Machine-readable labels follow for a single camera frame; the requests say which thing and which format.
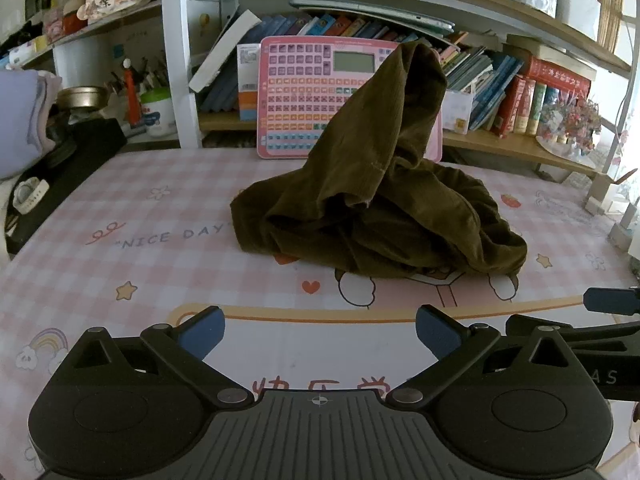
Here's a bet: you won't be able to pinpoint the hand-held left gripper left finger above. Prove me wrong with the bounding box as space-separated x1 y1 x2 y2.
62 305 253 408

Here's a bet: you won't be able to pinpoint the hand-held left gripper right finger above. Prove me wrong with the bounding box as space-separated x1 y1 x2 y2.
385 304 588 408

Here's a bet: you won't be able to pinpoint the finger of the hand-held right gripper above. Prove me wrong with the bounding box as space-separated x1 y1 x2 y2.
505 312 640 357
582 287 640 317

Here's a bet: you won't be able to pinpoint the olive brown corduroy pants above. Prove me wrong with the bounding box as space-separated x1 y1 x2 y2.
230 42 529 281

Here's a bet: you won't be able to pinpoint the pink checked table mat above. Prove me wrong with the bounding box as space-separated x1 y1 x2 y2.
0 147 640 480

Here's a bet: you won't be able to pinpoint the colourful flower ornament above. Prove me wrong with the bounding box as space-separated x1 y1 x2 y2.
536 97 603 158

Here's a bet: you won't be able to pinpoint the red hardcover upright book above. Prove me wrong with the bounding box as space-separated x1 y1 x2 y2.
495 75 528 136

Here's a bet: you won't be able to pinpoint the white wristwatch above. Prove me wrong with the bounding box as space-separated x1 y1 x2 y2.
11 177 51 215

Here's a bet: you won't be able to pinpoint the small white box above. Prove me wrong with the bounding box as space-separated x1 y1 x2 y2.
442 89 473 135

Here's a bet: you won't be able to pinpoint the white jar with green lid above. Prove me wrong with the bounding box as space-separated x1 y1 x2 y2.
139 87 178 138

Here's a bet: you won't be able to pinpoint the thick red flat book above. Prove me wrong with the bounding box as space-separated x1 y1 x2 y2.
520 55 593 96

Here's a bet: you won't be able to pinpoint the orange and white box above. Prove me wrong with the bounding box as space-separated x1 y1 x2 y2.
236 43 262 122

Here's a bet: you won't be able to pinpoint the pink toy keyboard tablet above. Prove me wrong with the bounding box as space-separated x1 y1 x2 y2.
256 36 445 163

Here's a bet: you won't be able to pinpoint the row of colourful books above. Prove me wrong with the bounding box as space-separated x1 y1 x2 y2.
200 12 523 133

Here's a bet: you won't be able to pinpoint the brass bowl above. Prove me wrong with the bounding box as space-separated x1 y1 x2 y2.
56 86 111 111

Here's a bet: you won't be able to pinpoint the pen holder with pens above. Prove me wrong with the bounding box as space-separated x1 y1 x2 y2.
107 55 171 96

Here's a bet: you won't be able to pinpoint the white bookshelf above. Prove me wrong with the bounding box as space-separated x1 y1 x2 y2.
160 0 633 191

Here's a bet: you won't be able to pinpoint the lilac cloth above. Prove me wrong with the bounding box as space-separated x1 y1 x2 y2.
0 69 63 181

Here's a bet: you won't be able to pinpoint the bamboo blind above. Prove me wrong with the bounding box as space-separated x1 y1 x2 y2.
595 0 626 53

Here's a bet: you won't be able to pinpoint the white storage box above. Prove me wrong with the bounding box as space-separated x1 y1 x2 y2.
555 0 601 43

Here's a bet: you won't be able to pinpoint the grey-green flat folder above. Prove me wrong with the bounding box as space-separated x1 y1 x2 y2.
290 0 457 36

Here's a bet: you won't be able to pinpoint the white cup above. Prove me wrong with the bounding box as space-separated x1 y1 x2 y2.
7 42 41 68

